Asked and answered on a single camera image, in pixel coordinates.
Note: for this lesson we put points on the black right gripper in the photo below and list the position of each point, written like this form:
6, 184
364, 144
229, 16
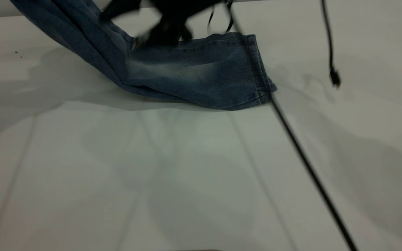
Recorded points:
183, 7

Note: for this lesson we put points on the blue denim shorts basketball print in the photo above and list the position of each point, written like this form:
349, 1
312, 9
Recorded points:
194, 69

